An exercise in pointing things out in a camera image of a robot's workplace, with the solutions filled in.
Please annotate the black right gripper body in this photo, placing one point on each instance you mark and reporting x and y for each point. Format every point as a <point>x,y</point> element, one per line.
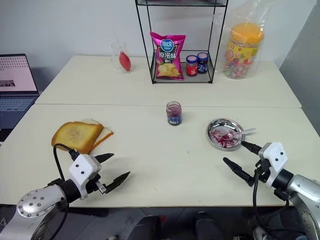
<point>262,172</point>

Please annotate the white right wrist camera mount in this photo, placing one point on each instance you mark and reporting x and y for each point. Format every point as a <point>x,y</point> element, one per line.
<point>273,156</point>

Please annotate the red lid jar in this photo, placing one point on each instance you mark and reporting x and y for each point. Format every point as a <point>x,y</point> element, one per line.
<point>191,67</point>

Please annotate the pink potato chips bag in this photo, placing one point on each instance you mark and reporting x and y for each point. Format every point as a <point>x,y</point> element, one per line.
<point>168,57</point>

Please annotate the dark rounded shape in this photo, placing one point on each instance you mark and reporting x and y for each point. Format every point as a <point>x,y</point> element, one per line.
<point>143,228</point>
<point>208,226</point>

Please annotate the metal spoon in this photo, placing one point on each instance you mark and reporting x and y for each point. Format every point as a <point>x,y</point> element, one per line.
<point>246,131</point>

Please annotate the open laptop computer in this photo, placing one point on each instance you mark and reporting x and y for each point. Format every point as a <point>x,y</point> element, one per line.
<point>15,77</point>

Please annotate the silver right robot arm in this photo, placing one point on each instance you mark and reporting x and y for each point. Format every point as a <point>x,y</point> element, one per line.
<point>302,190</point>

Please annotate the closed jam jar blue label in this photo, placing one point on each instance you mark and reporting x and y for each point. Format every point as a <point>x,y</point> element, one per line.
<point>202,64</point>

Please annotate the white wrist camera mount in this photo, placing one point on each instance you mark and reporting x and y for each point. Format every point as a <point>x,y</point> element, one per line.
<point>273,156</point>
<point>81,168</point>

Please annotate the white bread slice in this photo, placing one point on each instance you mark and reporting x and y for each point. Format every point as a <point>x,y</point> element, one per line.
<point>106,133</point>

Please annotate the red object in glass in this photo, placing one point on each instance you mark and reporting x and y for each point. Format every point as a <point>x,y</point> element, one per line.
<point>125,61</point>

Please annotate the round metal plate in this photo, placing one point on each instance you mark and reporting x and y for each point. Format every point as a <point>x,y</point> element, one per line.
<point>217,125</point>

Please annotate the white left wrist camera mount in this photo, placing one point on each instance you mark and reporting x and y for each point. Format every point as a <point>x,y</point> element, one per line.
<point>81,168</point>

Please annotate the candy jar orange lid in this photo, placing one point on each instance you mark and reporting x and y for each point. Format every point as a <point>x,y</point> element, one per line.
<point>243,52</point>

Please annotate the open jam jar blue label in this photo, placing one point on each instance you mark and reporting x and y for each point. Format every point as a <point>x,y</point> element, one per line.
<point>173,115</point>

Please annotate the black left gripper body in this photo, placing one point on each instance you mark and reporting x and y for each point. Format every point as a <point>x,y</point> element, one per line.
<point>99,187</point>

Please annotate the red sauce smear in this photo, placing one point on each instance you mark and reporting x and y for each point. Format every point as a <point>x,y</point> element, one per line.
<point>222,138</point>

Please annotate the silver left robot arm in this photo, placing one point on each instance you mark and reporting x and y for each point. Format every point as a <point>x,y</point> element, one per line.
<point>37,200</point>

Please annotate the toasted bread slice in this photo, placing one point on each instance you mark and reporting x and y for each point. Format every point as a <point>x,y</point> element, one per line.
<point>75,136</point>

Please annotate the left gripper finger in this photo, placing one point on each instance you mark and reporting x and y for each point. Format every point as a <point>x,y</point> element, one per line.
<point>105,157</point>
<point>117,182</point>

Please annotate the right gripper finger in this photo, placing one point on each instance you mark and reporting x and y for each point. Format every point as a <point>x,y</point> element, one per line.
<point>240,172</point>
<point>252,148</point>

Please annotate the clear glass cup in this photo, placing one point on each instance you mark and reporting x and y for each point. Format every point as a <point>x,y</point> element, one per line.
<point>116,55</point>

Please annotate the candy jar in plastic bag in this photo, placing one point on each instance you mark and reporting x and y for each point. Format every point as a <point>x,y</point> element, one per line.
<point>260,15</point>

